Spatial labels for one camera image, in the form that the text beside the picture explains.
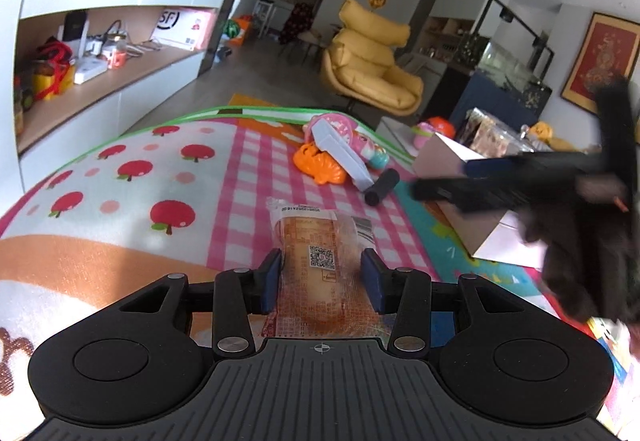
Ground black cylinder roller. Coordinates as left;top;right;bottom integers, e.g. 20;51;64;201
363;168;400;207

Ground yellow lounge chair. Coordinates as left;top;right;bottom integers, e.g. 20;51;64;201
320;0;424;116

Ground yellow duck plush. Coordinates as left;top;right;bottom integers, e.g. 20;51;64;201
527;120;577;152

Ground orange plastic toy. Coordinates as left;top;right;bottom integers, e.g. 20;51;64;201
293;142;347;186

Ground white toy box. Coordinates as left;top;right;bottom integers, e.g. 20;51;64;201
311;120;374;192

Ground orange round toy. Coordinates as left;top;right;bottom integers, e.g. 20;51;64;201
426;116;456;139

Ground pink cardboard storage box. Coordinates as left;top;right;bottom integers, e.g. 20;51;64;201
412;134;547;271

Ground white SF express box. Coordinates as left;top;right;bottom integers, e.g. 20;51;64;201
151;7;216;51

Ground colourful play mat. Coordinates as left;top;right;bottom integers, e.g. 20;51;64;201
0;105;640;441

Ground glass jar with lid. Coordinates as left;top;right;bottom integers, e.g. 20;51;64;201
492;127;535;157

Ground packaged bread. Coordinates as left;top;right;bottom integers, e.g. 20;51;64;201
260;198;393;341

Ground red framed gourd picture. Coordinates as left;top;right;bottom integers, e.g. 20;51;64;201
561;12;639;114

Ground fish tank on cabinet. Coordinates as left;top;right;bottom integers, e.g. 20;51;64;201
449;0;554;129

